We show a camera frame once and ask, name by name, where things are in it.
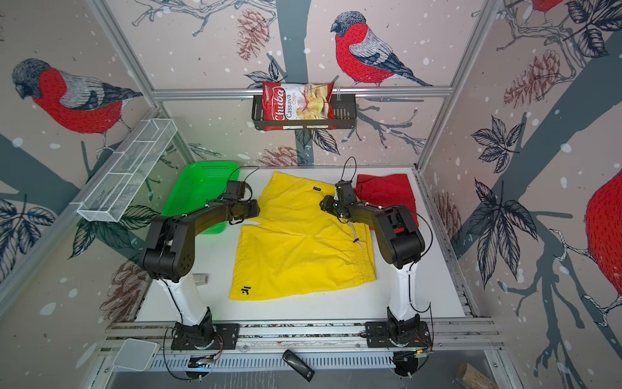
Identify red shorts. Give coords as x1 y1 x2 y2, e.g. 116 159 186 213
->
354 174 419 226

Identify yellow shorts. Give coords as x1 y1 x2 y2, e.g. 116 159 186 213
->
229 172 377 301

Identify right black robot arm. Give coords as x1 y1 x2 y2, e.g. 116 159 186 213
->
319 180 426 337

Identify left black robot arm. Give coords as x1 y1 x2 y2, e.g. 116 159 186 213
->
139 180 260 343

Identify green plastic tray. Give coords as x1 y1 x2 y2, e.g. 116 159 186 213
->
162 161 240 219

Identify red cassava chips bag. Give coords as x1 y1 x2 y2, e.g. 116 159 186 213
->
262 82 335 121

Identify black remote-like device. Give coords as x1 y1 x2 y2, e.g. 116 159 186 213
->
282 349 315 382

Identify white square pad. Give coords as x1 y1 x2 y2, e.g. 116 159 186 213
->
113 339 160 372

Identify wooden block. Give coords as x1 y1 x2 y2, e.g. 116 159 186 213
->
456 363 499 389

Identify black wall basket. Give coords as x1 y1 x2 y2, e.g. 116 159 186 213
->
251 94 357 131

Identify white wire mesh basket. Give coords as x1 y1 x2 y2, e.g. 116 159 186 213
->
77 118 178 222

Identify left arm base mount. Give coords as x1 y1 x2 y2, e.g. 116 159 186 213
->
171 308 241 351

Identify horizontal aluminium frame bar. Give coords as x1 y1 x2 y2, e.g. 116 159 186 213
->
151 86 454 101

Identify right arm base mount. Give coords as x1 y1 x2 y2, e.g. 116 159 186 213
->
364 311 432 349

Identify aluminium rail base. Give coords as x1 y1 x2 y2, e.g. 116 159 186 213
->
92 318 505 375

